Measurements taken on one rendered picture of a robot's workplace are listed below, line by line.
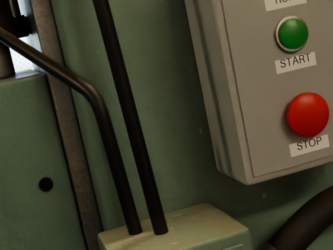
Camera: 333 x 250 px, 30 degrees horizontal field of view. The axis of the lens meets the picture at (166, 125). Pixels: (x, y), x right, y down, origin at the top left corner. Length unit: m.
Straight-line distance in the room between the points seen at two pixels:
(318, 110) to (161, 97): 0.11
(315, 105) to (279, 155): 0.04
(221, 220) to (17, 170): 0.16
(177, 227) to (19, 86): 0.16
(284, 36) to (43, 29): 0.18
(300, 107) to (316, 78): 0.03
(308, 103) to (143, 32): 0.13
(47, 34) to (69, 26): 0.04
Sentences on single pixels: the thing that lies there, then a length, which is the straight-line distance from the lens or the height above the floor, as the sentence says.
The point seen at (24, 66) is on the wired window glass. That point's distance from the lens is 1.94.
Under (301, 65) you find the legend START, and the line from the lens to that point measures 0.43.
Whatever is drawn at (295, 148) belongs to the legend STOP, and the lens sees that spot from 0.43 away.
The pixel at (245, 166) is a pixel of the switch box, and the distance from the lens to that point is 0.42.
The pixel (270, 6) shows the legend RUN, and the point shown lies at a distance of 0.42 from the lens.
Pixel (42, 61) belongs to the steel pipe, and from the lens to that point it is 0.46.
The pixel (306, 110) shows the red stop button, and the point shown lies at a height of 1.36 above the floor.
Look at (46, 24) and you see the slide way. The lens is 0.48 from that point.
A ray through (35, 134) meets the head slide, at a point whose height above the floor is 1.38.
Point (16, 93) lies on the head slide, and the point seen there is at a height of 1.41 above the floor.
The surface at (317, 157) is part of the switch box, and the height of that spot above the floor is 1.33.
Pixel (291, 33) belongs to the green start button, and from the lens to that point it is 0.42.
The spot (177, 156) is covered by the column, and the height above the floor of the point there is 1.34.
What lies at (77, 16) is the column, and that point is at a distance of 0.45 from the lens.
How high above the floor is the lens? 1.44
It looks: 10 degrees down
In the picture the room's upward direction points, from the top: 12 degrees counter-clockwise
